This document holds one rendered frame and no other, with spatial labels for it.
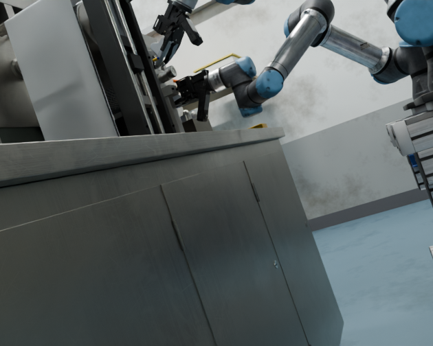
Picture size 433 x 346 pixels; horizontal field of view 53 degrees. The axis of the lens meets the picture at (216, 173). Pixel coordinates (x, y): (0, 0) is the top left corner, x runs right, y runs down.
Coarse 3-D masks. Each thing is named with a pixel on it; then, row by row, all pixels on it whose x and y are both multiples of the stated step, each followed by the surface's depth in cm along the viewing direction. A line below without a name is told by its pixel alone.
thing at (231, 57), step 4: (224, 56) 385; (228, 56) 385; (232, 56) 384; (236, 56) 394; (240, 56) 401; (216, 60) 388; (220, 60) 389; (224, 60) 386; (228, 60) 385; (232, 60) 383; (208, 64) 391; (212, 64) 391; (216, 64) 389; (220, 64) 388; (224, 64) 386; (200, 68) 394; (204, 68) 395; (208, 68) 392; (212, 68) 391; (216, 68) 389; (196, 72) 399; (200, 72) 395
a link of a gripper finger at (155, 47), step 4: (160, 40) 147; (152, 44) 148; (156, 44) 148; (160, 44) 147; (168, 44) 146; (152, 48) 148; (156, 48) 148; (168, 48) 148; (156, 52) 148; (160, 52) 146; (164, 52) 147; (160, 56) 147; (164, 56) 148; (156, 60) 148; (160, 60) 148; (156, 64) 149
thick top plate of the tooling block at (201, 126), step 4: (188, 120) 160; (192, 120) 159; (196, 120) 162; (208, 120) 173; (184, 124) 160; (188, 124) 160; (192, 124) 159; (196, 124) 160; (200, 124) 164; (204, 124) 168; (208, 124) 172; (184, 128) 161; (188, 128) 160; (192, 128) 160; (196, 128) 159; (200, 128) 163; (204, 128) 166; (208, 128) 170
